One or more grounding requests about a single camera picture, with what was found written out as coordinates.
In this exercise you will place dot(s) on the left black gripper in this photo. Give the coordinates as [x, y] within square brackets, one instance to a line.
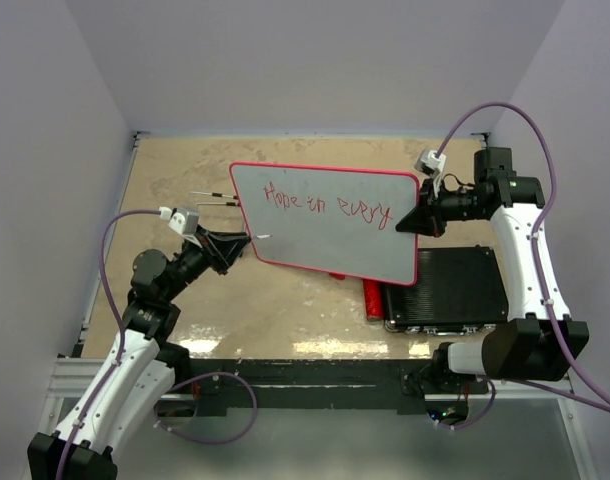
[219, 249]

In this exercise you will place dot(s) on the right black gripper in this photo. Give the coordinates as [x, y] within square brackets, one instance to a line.
[427, 218]

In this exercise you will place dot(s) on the pink framed whiteboard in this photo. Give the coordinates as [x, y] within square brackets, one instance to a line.
[330, 219]

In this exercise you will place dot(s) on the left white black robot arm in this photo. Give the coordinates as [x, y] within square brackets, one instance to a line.
[141, 365]

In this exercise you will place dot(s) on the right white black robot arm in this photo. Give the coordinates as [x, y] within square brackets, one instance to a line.
[539, 338]

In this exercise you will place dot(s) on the black ribbed case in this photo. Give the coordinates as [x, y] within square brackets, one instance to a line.
[459, 290]

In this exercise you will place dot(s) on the red glitter microphone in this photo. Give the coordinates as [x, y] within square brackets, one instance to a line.
[372, 300]

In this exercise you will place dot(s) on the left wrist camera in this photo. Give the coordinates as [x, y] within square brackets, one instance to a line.
[182, 221]

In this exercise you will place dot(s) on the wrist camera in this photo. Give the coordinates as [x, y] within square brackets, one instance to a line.
[430, 162]
[182, 221]

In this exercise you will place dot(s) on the wire whiteboard stand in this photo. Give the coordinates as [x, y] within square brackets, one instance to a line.
[219, 211]

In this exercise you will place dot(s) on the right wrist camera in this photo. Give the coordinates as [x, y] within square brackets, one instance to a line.
[430, 162]

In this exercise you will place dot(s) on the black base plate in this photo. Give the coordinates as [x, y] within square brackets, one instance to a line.
[402, 386]

